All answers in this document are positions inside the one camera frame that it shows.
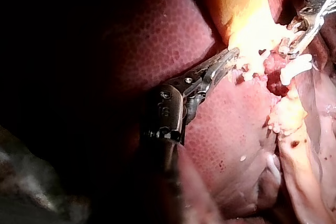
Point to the white clip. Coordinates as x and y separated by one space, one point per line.
299 62
286 77

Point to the right arm instrument jaw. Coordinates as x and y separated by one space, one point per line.
299 23
312 28

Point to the pale fatty tissue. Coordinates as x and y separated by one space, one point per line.
287 113
315 155

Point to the dark left arm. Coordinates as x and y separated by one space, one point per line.
170 176

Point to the left arm instrument jaw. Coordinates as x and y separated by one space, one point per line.
221 70
218 57

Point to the left arm instrument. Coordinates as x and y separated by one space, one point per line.
170 108

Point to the dark red liver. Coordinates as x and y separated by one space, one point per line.
162 37

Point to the gallbladder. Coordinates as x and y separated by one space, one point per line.
244 11

